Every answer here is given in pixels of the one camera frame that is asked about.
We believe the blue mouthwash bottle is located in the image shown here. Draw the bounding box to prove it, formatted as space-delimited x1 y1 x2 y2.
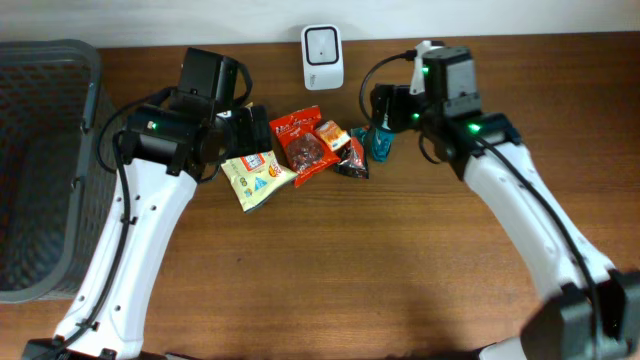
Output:
367 128 395 162

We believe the yellow snack bag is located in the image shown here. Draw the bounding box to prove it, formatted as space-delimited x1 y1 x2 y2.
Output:
219 102 299 214

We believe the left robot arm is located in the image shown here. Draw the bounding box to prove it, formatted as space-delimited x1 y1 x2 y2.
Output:
22 47 272 359

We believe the black red snack packet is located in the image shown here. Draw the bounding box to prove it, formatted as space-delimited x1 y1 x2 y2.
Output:
333 126 369 179

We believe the small orange snack packet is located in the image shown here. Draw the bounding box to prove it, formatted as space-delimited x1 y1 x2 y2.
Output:
314 120 350 152

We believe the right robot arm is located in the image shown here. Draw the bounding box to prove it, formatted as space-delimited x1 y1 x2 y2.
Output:
359 41 639 360

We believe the grey plastic mesh basket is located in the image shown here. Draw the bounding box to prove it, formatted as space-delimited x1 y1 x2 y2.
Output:
1 40 115 304

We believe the red snack bag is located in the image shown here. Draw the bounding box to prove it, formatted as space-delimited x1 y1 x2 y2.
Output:
269 106 340 188

